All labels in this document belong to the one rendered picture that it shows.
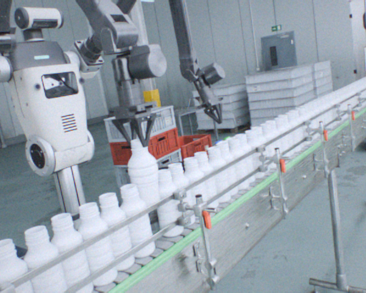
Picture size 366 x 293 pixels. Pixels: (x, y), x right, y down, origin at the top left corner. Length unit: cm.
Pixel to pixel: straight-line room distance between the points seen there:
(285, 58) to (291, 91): 431
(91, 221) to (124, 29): 41
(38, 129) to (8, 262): 79
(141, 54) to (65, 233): 39
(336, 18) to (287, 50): 152
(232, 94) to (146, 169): 739
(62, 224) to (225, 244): 52
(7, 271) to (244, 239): 72
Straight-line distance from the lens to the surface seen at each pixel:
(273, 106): 764
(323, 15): 1140
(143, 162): 87
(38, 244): 73
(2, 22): 126
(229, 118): 823
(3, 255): 71
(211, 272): 97
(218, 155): 112
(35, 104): 141
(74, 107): 148
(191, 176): 102
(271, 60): 1187
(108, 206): 82
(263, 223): 131
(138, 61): 81
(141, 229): 87
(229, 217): 112
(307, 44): 1152
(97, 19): 88
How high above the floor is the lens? 139
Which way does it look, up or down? 10 degrees down
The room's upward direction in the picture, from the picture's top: 9 degrees counter-clockwise
